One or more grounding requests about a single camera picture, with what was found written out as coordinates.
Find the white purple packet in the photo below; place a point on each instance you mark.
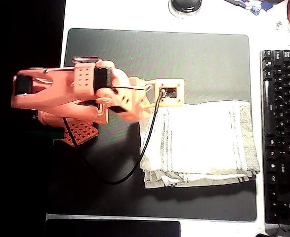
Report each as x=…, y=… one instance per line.
x=238, y=3

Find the black keyboard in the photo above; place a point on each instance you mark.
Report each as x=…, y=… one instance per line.
x=283, y=135

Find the black desk mat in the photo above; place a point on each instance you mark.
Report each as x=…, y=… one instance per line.
x=159, y=54

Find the small anchor trinket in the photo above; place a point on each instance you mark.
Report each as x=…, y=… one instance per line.
x=279, y=24

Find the white striped towel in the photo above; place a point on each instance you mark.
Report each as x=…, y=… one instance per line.
x=201, y=138

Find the dark blue cloth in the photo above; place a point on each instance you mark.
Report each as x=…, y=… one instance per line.
x=268, y=5

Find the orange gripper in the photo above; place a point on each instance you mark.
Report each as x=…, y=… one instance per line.
x=144, y=111

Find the black tablet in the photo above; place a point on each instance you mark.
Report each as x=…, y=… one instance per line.
x=110, y=229

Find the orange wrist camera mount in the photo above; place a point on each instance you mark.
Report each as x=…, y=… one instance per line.
x=180, y=92

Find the orange perforated base plate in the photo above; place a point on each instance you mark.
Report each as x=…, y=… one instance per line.
x=84, y=133

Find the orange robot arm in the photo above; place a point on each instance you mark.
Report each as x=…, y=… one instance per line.
x=60, y=98

